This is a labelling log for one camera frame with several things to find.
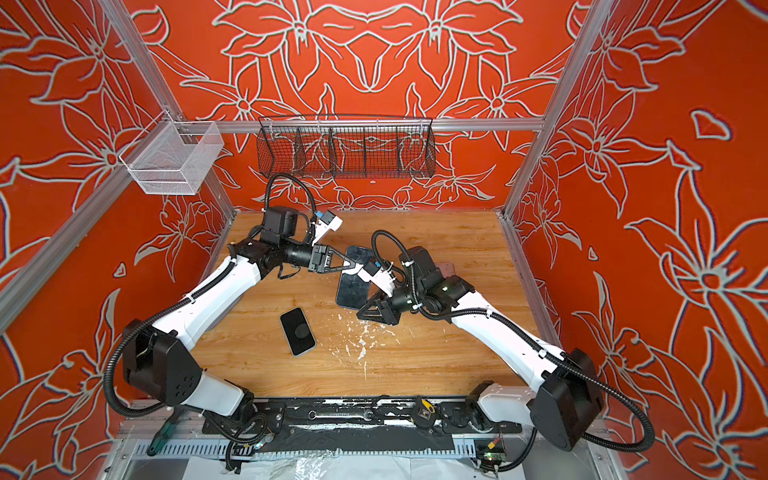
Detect aluminium horizontal back rail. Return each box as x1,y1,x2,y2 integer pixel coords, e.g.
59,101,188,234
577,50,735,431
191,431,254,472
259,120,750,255
212,117,544,134

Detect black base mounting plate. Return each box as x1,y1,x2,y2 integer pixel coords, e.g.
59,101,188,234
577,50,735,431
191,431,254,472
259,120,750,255
200,394,523,436

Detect aluminium frame post left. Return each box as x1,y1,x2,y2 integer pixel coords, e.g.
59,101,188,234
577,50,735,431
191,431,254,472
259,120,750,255
100,1,236,222

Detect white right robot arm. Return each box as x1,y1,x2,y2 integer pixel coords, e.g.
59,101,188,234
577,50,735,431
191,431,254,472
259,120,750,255
347,247,655,453

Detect green circuit board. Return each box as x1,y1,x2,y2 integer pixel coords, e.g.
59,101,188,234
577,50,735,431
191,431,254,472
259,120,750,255
475,441,507,473

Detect green handled screwdriver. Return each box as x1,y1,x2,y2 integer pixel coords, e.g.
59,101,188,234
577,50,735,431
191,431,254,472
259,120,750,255
146,407,182,457

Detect aluminium left side rail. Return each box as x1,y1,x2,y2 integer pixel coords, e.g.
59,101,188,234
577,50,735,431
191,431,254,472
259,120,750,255
0,161,136,331

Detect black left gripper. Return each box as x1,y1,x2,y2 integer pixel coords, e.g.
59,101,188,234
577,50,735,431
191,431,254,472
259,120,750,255
282,241,356,275

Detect white wire basket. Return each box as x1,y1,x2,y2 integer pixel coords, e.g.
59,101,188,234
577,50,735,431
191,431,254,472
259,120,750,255
120,120,224,196

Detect black phone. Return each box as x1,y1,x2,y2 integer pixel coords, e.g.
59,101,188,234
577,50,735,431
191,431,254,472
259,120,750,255
336,246,373,310
280,308,317,357

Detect black wire basket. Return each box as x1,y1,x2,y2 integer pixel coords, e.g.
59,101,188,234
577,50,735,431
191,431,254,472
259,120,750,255
256,114,437,180

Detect white slotted cable duct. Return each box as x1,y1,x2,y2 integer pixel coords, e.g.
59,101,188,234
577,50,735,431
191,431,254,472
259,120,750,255
128,439,477,460

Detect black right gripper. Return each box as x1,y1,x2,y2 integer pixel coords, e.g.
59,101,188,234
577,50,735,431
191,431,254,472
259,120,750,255
353,283,427,327

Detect aluminium frame post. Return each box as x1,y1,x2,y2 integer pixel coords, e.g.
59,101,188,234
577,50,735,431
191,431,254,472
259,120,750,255
500,0,615,220
100,1,236,222

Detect pink phone case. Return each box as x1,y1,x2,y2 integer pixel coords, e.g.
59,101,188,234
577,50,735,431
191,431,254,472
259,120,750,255
436,262,456,278

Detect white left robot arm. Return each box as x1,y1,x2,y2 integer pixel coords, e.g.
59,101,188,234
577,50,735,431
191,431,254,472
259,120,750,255
103,207,353,420

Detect aluminium frame post right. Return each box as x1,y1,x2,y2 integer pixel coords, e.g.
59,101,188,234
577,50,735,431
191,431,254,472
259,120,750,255
500,0,615,220

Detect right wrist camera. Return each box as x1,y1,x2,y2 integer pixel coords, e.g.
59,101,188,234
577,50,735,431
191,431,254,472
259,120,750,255
357,257,397,298

